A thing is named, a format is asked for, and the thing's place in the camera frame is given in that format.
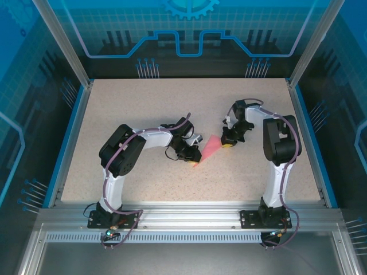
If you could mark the pink paper sheet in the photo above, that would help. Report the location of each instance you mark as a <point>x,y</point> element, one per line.
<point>212,143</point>

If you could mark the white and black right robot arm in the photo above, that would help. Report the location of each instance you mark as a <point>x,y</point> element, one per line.
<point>275,183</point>

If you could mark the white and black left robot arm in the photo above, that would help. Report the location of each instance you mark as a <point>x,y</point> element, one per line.
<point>113,186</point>

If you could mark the aluminium mounting beam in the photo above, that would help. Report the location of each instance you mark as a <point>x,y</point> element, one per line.
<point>189,215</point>

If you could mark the grey metal tray shelf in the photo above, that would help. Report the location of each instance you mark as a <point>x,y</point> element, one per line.
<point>186,257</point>

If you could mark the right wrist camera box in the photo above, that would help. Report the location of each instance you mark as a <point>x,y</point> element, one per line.
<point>228,119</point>

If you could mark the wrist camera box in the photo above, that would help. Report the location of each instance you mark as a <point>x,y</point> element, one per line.
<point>228,119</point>
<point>195,139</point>

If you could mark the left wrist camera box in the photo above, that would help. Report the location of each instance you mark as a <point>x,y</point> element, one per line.
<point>195,139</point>

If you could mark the aluminium side rail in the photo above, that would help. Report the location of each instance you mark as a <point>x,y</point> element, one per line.
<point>309,143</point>
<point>72,143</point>

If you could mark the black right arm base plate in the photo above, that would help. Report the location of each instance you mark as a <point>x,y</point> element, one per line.
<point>248,220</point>

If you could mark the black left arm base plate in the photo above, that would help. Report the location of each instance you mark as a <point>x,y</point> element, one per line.
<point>94,222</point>

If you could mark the aluminium frame post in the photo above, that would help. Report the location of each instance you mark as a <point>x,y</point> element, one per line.
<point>312,43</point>
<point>67,43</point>

